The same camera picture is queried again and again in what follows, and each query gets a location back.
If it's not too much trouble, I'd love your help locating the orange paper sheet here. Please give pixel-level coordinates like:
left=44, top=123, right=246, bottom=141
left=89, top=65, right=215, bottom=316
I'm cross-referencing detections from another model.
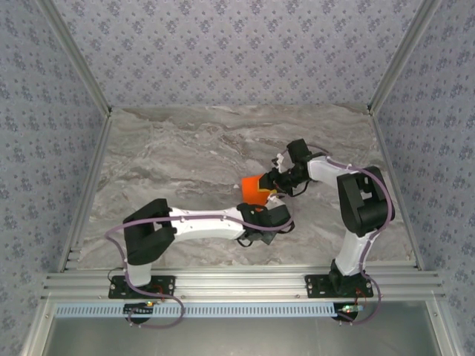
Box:
left=240, top=174, right=274, bottom=205

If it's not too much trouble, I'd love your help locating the aluminium cross beam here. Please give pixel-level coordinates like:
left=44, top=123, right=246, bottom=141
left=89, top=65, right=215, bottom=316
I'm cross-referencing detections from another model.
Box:
left=41, top=260, right=446, bottom=302

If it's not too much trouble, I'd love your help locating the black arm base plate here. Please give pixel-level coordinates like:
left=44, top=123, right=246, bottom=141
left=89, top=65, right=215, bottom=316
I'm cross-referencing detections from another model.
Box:
left=304, top=274, right=374, bottom=300
left=108, top=274, right=177, bottom=300

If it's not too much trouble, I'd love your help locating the slotted grey cable duct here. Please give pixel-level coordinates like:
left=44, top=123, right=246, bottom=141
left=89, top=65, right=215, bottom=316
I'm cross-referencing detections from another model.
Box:
left=54, top=302, right=372, bottom=320

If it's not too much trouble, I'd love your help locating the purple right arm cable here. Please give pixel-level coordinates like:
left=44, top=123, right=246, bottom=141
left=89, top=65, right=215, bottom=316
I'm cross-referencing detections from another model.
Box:
left=280, top=146, right=393, bottom=326

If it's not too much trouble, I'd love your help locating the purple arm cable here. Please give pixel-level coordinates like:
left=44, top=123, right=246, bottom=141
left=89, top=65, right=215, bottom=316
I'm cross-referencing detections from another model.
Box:
left=280, top=146, right=393, bottom=326
left=105, top=209, right=296, bottom=330

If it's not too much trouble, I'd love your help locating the aluminium table side rail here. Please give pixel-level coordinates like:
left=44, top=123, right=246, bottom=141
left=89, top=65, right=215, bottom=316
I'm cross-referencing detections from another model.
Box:
left=57, top=111, right=114, bottom=274
left=370, top=111, right=425, bottom=271

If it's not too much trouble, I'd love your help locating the black bracket with circuit board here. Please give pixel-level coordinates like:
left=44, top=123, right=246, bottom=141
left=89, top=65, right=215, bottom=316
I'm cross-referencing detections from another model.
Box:
left=124, top=302, right=157, bottom=319
left=333, top=302, right=367, bottom=320

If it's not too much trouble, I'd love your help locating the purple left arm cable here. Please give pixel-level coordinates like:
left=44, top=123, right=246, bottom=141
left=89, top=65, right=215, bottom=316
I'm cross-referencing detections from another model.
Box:
left=105, top=209, right=296, bottom=330

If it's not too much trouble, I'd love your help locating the aluminium upright post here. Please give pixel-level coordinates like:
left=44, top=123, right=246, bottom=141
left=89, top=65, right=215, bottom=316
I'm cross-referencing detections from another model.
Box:
left=35, top=0, right=113, bottom=116
left=368, top=0, right=443, bottom=116

